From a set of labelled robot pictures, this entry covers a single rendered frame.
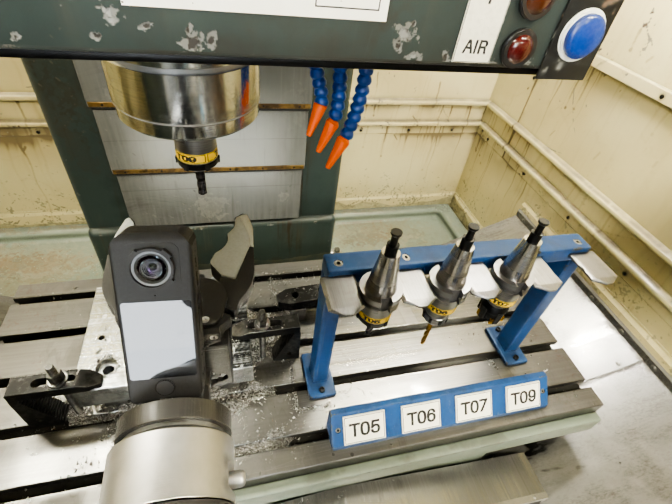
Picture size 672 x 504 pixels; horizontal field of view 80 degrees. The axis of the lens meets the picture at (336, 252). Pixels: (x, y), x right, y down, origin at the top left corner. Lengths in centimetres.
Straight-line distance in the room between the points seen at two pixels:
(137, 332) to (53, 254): 144
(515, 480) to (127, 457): 91
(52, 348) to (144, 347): 72
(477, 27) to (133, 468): 34
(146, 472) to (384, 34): 30
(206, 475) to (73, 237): 152
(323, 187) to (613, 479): 98
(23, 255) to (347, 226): 117
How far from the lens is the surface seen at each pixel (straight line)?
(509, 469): 108
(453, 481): 100
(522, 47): 35
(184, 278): 26
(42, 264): 168
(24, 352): 101
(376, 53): 30
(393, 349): 92
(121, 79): 46
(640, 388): 125
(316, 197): 120
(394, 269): 53
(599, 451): 118
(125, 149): 106
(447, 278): 60
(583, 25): 37
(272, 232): 123
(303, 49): 29
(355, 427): 77
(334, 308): 55
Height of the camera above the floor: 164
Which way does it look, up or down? 43 degrees down
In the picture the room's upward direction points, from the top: 9 degrees clockwise
